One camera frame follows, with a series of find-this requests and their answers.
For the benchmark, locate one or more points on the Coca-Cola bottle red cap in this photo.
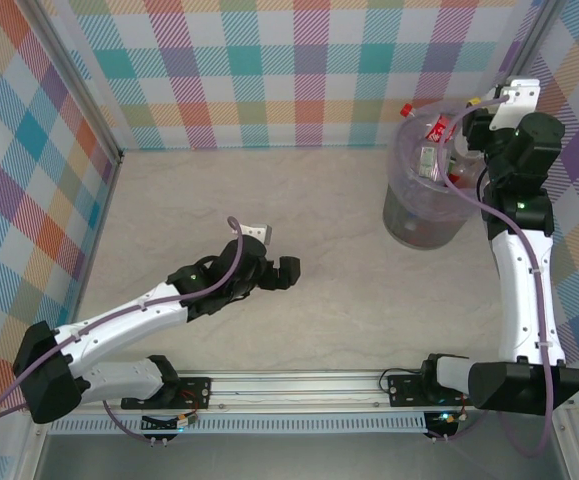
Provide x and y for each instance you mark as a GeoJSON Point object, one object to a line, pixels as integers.
{"type": "Point", "coordinates": [439, 127]}

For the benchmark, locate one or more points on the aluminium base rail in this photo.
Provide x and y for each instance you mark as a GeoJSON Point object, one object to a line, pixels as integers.
{"type": "Point", "coordinates": [294, 390]}

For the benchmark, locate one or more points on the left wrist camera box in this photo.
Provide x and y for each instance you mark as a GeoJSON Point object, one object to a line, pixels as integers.
{"type": "Point", "coordinates": [261, 232]}

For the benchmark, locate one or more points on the translucent purple trash bin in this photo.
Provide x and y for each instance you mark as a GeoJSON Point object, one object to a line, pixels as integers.
{"type": "Point", "coordinates": [419, 225]}

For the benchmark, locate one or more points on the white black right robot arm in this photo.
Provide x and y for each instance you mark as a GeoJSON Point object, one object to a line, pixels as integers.
{"type": "Point", "coordinates": [524, 300]}

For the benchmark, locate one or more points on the aluminium frame post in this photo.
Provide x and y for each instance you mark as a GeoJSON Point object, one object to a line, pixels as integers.
{"type": "Point", "coordinates": [84, 95]}
{"type": "Point", "coordinates": [534, 30]}

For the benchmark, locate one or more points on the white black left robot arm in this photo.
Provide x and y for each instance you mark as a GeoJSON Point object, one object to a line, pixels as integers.
{"type": "Point", "coordinates": [129, 312]}

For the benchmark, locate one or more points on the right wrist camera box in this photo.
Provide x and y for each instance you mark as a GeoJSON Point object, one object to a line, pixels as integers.
{"type": "Point", "coordinates": [519, 95]}

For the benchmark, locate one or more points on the grey metal panel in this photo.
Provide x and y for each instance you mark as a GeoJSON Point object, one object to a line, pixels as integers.
{"type": "Point", "coordinates": [294, 460]}

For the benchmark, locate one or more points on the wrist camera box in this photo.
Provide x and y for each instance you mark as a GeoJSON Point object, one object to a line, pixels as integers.
{"type": "Point", "coordinates": [519, 95]}
{"type": "Point", "coordinates": [261, 232]}

